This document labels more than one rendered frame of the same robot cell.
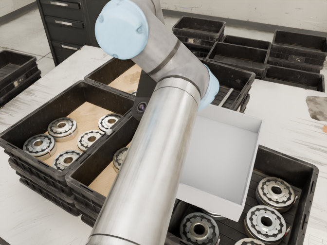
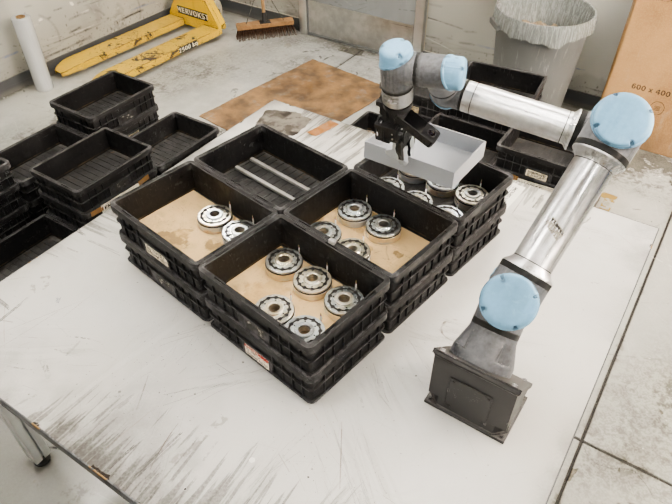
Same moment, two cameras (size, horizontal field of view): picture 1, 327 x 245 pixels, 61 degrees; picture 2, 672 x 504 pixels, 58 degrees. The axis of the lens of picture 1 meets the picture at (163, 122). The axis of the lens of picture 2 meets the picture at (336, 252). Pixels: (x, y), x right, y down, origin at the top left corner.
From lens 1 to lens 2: 149 cm
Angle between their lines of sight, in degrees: 56
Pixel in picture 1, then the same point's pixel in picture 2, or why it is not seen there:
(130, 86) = (195, 245)
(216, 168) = (437, 154)
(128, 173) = (538, 107)
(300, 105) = not seen: hidden behind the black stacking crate
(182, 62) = not seen: hidden behind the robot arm
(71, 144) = (301, 308)
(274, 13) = not seen: outside the picture
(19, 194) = (334, 405)
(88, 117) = (251, 291)
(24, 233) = (395, 390)
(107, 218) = (561, 115)
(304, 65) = (141, 118)
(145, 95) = (423, 126)
